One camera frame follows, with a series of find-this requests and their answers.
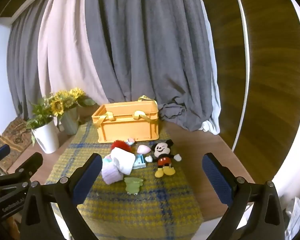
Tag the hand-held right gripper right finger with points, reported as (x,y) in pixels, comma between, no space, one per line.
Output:
(217,180)

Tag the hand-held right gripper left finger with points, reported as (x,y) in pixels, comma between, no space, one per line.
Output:
(88,180)

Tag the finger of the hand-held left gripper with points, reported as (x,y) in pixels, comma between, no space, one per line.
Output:
(0,153)
(27,165)

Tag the lavender towel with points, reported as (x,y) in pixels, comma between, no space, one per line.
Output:
(111,175)

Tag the pastel pink blue cloth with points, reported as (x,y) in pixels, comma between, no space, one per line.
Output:
(107,159)

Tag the white cloth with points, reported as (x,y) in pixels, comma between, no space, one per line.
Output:
(123,160)

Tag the green frog plush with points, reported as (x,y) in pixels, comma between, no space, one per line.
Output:
(133,185)

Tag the red fluffy plush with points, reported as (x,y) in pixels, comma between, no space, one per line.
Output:
(120,145)

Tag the small colourful plush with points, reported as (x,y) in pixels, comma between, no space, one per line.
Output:
(130,141)

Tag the mouse plush toy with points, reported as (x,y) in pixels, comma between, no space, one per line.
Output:
(163,155)

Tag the pink shell plush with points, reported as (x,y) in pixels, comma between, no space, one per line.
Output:
(143,149)

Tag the orange storage box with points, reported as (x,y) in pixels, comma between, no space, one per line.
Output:
(130,127)

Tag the brown patterned rug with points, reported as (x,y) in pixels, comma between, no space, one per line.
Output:
(13,137)

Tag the white plant pot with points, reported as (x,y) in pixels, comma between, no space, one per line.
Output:
(46,138)

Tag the green leafy plant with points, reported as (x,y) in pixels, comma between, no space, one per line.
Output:
(40,112)

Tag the grey ribbed vase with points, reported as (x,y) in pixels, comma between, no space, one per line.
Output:
(70,121)

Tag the yellow plaid blanket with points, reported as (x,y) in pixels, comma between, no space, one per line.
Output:
(140,212)

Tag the sunflower bouquet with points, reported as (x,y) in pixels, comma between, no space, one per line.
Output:
(65,100)

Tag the white sheer curtain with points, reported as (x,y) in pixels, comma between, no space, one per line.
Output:
(213,92)

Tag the grey curtain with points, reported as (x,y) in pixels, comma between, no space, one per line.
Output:
(152,55)
(25,67)

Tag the crumpled white plastic bag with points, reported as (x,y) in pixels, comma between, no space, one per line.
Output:
(298,217)

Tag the pale pink curtain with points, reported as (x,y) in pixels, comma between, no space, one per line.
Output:
(67,50)

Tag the dark wooden door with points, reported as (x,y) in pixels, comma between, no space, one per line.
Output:
(267,67)

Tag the white door trim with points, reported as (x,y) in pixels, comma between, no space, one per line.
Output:
(244,55)

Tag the white curtain rail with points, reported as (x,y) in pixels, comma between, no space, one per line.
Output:
(32,1)

